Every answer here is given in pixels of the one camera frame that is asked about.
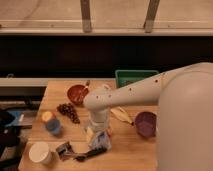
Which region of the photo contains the red-brown bowl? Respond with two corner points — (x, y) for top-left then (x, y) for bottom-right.
(67, 85), (84, 105)

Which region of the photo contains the yellow banana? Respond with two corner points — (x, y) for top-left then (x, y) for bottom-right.
(111, 107), (134, 125)

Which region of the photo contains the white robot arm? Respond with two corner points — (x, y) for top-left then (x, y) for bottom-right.
(84, 62), (213, 171)

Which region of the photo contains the grey-blue towel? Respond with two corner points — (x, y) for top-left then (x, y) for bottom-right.
(89, 131), (112, 150)

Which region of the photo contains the white cup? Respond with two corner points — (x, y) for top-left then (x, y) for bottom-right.
(29, 142), (52, 164)

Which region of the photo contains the spoon in bowl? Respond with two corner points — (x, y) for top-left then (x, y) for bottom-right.
(76, 80), (90, 103)

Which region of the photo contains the wooden table top block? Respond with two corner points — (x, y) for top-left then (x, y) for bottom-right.
(18, 80), (157, 171)

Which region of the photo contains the bunch of dark grapes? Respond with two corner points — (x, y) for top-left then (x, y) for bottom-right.
(57, 103), (80, 124)

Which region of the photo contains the yellow-red apple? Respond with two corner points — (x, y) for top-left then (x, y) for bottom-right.
(41, 111), (55, 123)

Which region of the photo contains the metal clip tool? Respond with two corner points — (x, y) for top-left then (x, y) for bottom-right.
(56, 142), (75, 161)

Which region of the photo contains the black handled utensil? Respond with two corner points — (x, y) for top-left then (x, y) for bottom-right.
(75, 147), (107, 162)

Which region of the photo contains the dark chair with blue item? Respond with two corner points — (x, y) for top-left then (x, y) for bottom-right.
(0, 108), (26, 171)

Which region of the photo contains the purple bowl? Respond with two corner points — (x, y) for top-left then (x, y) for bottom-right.
(135, 111), (157, 138)

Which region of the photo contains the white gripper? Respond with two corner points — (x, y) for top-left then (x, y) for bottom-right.
(85, 109), (109, 140)

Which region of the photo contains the green plastic tray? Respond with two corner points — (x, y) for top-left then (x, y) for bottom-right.
(115, 70), (158, 88)

